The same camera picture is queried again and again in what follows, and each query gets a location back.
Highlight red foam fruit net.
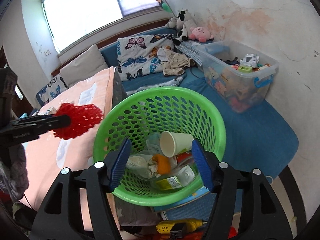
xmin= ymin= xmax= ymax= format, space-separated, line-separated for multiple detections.
xmin=53 ymin=102 xmax=104 ymax=140

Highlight orange peel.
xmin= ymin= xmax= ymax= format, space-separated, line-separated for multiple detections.
xmin=152 ymin=154 xmax=171 ymax=175

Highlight green plastic mesh basket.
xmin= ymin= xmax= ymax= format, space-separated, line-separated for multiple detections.
xmin=93 ymin=87 xmax=226 ymax=206

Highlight white paper cup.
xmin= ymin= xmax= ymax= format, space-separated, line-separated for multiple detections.
xmin=159 ymin=131 xmax=194 ymax=158

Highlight clear bottle yellow label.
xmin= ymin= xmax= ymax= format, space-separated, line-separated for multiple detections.
xmin=151 ymin=165 xmax=197 ymax=191

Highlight white milk carton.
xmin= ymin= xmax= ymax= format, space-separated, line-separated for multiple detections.
xmin=39 ymin=106 xmax=57 ymax=115

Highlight white paper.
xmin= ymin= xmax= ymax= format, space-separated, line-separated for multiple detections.
xmin=145 ymin=160 xmax=161 ymax=179

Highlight left gloved hand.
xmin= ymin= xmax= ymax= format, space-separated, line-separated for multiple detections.
xmin=1 ymin=144 xmax=29 ymax=202

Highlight pink table blanket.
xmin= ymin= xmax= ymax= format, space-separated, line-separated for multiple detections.
xmin=18 ymin=67 xmax=121 ymax=231

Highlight left butterfly pillow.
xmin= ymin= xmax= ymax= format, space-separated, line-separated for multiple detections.
xmin=36 ymin=74 xmax=68 ymax=106

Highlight butterfly pillow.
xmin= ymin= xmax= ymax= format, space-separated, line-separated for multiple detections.
xmin=36 ymin=74 xmax=68 ymax=106
xmin=117 ymin=34 xmax=174 ymax=81

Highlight book under basket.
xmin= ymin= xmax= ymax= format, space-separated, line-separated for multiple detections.
xmin=151 ymin=186 xmax=209 ymax=213

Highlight yellow power strip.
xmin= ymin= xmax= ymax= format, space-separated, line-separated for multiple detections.
xmin=156 ymin=218 xmax=208 ymax=235

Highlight beige cushion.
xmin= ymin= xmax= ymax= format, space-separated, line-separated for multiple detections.
xmin=60 ymin=44 xmax=108 ymax=88

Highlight right butterfly pillow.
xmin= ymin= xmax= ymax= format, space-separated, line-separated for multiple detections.
xmin=117 ymin=34 xmax=174 ymax=81

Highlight window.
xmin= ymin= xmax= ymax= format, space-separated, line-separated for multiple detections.
xmin=42 ymin=0 xmax=159 ymax=52

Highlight beige patterned clothes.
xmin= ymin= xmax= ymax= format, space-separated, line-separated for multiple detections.
xmin=157 ymin=48 xmax=191 ymax=76

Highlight clear plastic toy bin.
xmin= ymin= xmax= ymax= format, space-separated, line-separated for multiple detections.
xmin=199 ymin=40 xmax=279 ymax=113

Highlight blue white checked cloth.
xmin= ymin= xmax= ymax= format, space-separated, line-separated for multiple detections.
xmin=175 ymin=41 xmax=202 ymax=66

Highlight white toy car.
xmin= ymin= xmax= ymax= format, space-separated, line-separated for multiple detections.
xmin=240 ymin=53 xmax=259 ymax=68

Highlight cow plush toy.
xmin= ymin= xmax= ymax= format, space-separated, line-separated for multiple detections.
xmin=165 ymin=9 xmax=197 ymax=46

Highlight pink round plush toy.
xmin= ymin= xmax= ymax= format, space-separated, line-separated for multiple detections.
xmin=189 ymin=27 xmax=214 ymax=43

